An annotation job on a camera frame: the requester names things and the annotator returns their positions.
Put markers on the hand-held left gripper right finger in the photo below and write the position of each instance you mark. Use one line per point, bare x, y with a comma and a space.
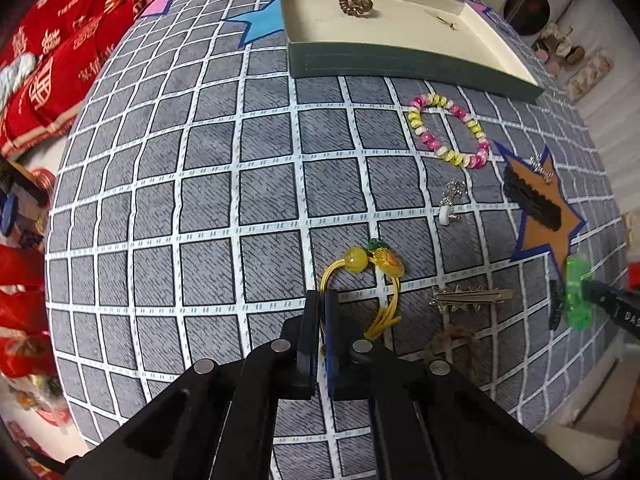
331, 350

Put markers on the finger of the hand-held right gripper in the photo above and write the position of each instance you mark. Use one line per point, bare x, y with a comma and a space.
600, 291

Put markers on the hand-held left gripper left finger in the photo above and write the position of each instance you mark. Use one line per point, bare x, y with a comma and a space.
311, 340

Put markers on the clear green bangle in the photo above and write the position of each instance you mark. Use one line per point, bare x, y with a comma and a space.
577, 290

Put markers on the small silver earring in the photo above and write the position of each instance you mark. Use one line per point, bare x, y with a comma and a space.
539, 164

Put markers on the cream tray with green sides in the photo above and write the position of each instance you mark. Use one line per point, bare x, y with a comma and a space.
400, 25

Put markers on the orange paper star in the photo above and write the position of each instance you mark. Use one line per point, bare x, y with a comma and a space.
542, 240

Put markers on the gold spiked hair clip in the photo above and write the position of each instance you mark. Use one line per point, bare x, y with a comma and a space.
475, 297

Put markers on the grey grid patterned tablecloth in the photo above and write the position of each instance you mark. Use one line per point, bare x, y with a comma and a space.
225, 185

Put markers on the pink and beige slippers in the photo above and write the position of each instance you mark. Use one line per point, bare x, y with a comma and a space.
575, 55

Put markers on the dark round disc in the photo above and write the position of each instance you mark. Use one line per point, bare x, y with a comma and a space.
527, 10

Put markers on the red packaged goods pile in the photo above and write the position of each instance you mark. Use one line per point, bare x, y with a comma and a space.
20, 310

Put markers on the blue paper star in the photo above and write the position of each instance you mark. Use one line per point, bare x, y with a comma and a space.
257, 22

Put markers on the red embroidered bedding pile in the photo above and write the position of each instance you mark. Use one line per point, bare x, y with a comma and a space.
75, 35

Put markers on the silver grey fabric bundle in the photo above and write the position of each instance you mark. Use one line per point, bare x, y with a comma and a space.
17, 77

